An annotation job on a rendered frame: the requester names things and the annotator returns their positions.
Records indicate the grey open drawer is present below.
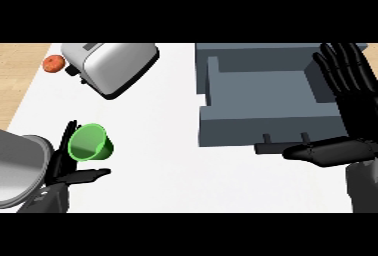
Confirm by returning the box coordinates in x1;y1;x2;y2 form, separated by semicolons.
198;56;350;148

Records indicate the orange round fruit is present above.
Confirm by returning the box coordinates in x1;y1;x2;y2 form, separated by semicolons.
42;54;68;73

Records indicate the grey drawer cabinet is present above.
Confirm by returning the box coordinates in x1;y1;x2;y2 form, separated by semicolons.
195;42;369;95

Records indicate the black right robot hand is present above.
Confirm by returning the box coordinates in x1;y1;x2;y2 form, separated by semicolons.
281;42;378;168

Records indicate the silver toaster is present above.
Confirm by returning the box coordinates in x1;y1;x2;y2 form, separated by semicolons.
61;42;161;101

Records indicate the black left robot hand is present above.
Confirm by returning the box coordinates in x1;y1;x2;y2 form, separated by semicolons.
45;119;113;188

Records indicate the grey metal pot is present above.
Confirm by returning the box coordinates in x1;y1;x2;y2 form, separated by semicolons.
0;129;55;210

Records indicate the dark drawer handle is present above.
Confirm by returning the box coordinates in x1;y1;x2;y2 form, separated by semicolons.
254;132;316;155

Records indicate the green cup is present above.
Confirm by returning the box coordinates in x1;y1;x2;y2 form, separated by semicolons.
67;123;116;162

